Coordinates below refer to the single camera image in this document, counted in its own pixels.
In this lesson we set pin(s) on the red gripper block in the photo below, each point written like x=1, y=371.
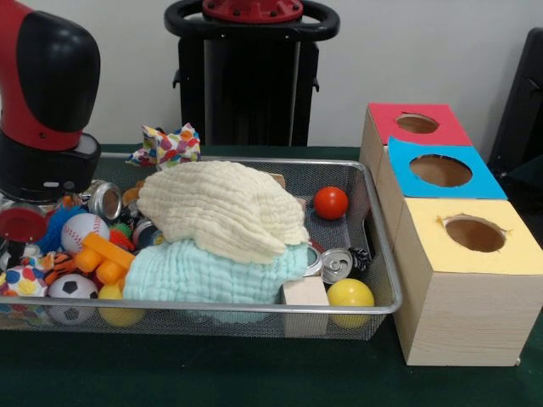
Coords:
x=21, y=225

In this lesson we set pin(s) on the colourful polka-dot cloth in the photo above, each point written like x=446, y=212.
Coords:
x=24, y=280
x=168, y=146

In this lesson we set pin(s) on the crushed silver can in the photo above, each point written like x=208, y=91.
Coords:
x=106, y=201

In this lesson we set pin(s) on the pale yellow muslin cloth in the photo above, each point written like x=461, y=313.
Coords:
x=221, y=208

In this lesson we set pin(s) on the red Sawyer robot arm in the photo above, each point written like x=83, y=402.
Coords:
x=42, y=85

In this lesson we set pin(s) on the clear mesh bin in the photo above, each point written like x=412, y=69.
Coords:
x=339, y=170

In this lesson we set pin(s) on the wooden box with three holes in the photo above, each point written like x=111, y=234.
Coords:
x=462, y=297

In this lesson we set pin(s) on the black and white soccer ball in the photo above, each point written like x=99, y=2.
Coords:
x=74, y=288

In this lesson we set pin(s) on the white baseball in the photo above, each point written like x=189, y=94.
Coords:
x=85, y=232

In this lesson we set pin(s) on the mint green muslin cloth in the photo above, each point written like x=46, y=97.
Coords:
x=204, y=275

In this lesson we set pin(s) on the small wooden cube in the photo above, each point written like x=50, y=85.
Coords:
x=305, y=291

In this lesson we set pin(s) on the red ball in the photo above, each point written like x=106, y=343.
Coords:
x=331, y=203

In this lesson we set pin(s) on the black soda can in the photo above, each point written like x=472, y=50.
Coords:
x=337, y=265

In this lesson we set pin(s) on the yellow smiley ball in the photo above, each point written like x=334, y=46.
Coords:
x=350, y=293

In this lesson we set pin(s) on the black chair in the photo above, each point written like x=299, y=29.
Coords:
x=522, y=102

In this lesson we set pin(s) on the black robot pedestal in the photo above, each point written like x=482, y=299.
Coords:
x=246, y=85

